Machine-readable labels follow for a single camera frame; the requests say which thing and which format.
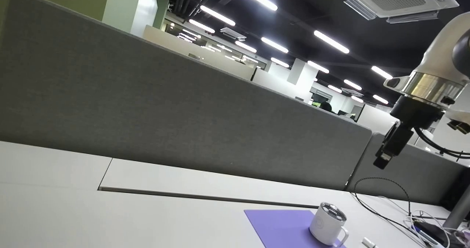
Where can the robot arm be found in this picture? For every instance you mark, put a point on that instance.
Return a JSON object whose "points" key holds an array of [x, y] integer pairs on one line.
{"points": [[437, 57]]}

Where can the white mug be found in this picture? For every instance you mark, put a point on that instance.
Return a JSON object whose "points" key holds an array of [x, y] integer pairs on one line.
{"points": [[325, 229]]}

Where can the grey pole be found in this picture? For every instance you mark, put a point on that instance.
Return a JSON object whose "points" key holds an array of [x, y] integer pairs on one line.
{"points": [[459, 209]]}

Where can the purple mat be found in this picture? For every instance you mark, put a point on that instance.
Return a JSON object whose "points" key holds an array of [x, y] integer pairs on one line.
{"points": [[279, 226]]}

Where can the small white adapter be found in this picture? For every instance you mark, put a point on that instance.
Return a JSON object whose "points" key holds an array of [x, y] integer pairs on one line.
{"points": [[368, 242]]}

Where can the small grey desk divider panel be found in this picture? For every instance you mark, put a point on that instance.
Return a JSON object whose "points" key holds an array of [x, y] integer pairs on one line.
{"points": [[415, 178]]}

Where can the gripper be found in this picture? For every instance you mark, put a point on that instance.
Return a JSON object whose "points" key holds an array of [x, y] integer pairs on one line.
{"points": [[416, 114]]}

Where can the black power strip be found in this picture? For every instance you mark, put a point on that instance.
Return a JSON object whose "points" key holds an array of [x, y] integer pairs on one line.
{"points": [[431, 231]]}

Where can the small ceiling air conditioner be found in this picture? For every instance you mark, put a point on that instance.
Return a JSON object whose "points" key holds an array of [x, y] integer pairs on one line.
{"points": [[233, 33]]}

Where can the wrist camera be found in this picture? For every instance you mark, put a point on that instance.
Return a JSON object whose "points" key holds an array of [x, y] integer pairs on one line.
{"points": [[459, 120]]}

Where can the clear sliding mug lid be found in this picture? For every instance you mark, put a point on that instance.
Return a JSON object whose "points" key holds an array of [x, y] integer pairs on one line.
{"points": [[333, 211]]}

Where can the large grey desk divider panel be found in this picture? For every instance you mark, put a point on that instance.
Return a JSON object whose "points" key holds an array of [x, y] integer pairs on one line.
{"points": [[147, 104]]}

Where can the person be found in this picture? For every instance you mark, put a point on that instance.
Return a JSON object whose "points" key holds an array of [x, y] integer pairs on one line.
{"points": [[325, 106]]}

